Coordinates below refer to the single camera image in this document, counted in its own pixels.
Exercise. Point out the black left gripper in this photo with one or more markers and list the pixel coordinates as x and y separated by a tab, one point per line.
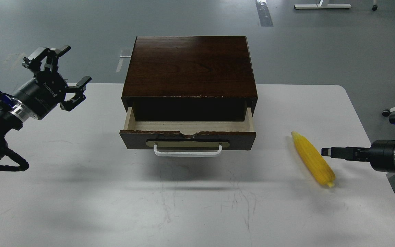
48	88

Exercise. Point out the yellow corn cob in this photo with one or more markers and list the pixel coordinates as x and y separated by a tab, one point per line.
313	160

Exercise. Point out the white floor tape mark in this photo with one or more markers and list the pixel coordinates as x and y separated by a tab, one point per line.
124	54

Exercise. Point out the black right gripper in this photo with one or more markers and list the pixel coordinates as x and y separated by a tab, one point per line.
381	154

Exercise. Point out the dark wooden drawer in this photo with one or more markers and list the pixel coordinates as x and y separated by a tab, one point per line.
188	135

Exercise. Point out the dark wooden drawer cabinet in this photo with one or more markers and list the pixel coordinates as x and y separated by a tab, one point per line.
190	78

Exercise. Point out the white desk base foot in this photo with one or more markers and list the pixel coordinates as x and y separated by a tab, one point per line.
322	4

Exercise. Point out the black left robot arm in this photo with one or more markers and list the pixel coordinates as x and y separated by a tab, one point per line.
13	114

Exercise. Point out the white drawer handle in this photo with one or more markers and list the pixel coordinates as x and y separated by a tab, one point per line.
187	153

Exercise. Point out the grey floor tape strip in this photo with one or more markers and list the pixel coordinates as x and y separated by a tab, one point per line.
265	19

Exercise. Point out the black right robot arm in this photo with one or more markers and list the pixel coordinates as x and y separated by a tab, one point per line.
381	154

